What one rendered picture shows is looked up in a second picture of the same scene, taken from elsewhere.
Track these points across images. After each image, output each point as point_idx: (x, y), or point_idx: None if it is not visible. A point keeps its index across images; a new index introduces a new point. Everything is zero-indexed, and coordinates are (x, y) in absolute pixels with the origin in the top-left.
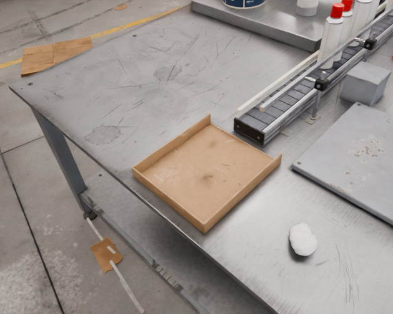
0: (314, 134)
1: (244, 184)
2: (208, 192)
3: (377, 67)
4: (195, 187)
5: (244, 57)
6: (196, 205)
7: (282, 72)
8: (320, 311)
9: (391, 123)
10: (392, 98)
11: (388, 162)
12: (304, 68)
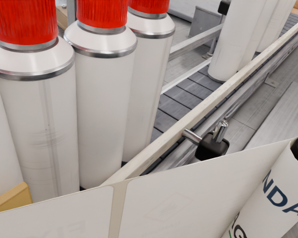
0: None
1: None
2: (294, 12)
3: (210, 9)
4: None
5: None
6: (295, 10)
7: None
8: None
9: (190, 12)
10: (178, 33)
11: (198, 0)
12: (285, 45)
